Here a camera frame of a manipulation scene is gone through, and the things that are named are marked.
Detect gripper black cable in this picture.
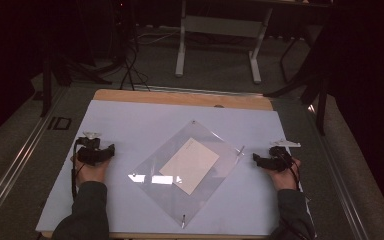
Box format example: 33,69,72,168
277,149,311,240
70,138,85,199

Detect white table mat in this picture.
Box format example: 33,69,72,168
35,99,317,238

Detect black floor cables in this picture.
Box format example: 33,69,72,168
118,31,152,92

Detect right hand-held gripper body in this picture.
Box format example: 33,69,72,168
269,139,302,173

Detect wooden table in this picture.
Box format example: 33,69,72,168
41,88,275,240

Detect person's left hand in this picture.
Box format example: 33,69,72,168
71,156,111,186

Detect black metal stand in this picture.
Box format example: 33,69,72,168
263,19,335,137
39,49,114,118

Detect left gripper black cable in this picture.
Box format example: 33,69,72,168
70,138,85,199

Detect white paper sheet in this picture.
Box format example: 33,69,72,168
158,137,221,196

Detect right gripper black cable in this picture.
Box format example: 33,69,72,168
277,149,311,240

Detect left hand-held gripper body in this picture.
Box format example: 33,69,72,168
75,131,108,167

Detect aluminium rail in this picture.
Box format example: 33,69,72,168
307,103,372,240
0,85,68,229

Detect white metal desk frame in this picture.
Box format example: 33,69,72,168
174,0,275,85

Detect person's right hand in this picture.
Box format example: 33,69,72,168
263,158,303,192

